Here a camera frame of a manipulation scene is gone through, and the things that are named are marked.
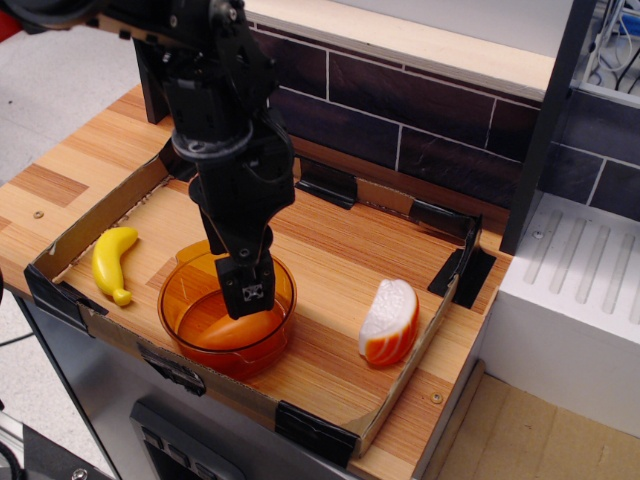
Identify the dark grey left post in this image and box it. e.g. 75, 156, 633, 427
133, 40, 170, 124

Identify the white toy sink drainboard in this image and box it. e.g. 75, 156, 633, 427
480, 195, 639, 436

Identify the black toy oven front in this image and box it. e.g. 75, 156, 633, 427
130, 397, 257, 479

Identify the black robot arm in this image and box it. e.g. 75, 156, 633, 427
1, 1, 295, 319

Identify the yellow plastic toy banana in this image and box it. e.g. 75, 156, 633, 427
92, 227, 138, 307

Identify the dark grey right post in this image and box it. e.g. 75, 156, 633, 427
500, 1, 596, 255

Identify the transparent orange plastic pot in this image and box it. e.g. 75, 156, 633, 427
158, 240, 297, 379

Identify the light wooden shelf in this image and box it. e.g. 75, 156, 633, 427
245, 0, 555, 101

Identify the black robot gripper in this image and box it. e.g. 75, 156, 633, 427
171, 109, 295, 320

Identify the white orange toy sushi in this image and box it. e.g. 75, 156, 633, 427
359, 279, 419, 366

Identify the orange plastic toy carrot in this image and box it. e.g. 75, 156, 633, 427
193, 311, 282, 350

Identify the dark grey post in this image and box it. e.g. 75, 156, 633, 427
133, 40, 170, 124
500, 1, 596, 255

